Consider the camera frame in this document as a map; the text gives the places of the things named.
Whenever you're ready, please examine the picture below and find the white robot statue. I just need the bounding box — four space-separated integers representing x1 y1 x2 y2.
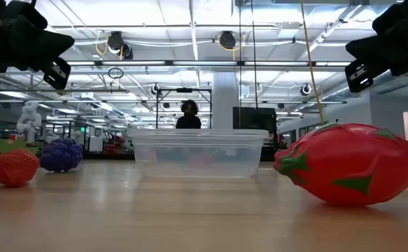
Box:
16 100 43 144

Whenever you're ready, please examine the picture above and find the clear plastic tupperware container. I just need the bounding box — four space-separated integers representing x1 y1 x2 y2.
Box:
126 127 270 179

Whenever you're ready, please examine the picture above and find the red toy dragon fruit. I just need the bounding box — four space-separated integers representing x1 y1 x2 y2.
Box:
273 122 408 207

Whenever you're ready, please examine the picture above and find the yellow hanging cable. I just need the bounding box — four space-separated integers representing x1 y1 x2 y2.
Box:
300 0 326 126

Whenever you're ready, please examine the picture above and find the purple toy grape bunch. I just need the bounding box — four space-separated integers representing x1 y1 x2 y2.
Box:
38 137 84 173

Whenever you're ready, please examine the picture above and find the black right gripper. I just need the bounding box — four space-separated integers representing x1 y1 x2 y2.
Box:
344 0 408 94

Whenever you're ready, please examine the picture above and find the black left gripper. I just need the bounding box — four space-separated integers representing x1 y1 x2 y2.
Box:
0 0 75 90

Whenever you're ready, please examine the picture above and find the black hanging cable loop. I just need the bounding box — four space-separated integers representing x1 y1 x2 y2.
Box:
107 66 125 80

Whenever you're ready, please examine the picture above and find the person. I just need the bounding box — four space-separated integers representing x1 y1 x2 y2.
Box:
175 99 202 130

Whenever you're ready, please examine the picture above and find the red toy strawberry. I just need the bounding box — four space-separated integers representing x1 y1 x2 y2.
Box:
0 138 41 188

